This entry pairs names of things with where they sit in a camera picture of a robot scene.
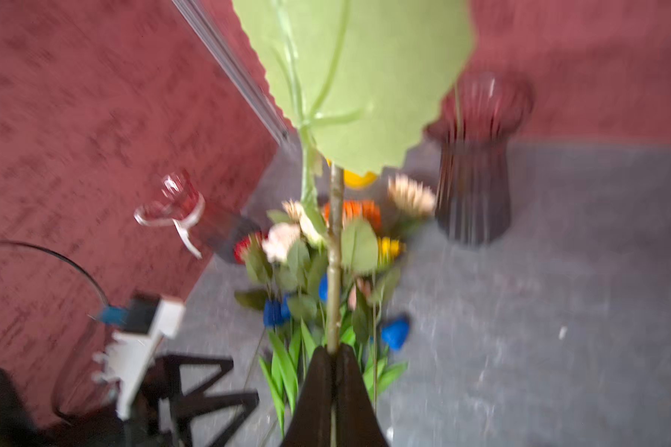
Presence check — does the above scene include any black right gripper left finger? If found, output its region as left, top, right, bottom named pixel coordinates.
left=281, top=346, right=334, bottom=447

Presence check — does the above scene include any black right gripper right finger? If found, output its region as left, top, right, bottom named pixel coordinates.
left=334, top=344, right=388, bottom=446

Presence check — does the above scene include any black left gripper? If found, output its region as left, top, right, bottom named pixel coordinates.
left=0, top=354, right=260, bottom=446

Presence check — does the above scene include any pale pink rose flower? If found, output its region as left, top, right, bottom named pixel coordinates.
left=261, top=223, right=301, bottom=263

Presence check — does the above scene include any blue tulip pair left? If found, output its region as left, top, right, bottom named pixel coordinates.
left=263, top=295, right=291, bottom=329

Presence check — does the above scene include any red gerbera flower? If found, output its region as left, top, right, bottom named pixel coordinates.
left=233, top=231, right=265, bottom=264

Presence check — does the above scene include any red glass vase with ribbon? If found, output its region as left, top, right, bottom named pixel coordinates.
left=133, top=169, right=260, bottom=264

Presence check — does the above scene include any cream gerbera flower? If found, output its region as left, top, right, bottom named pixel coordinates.
left=388, top=174, right=436, bottom=218

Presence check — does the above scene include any yellow metal pen bucket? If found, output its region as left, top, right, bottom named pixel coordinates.
left=343, top=169, right=378, bottom=190

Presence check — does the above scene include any dark ribbed glass vase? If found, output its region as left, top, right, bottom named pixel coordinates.
left=426, top=72, right=535, bottom=247

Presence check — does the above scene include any aluminium corner profile left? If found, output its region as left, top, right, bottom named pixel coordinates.
left=173, top=0, right=292, bottom=147

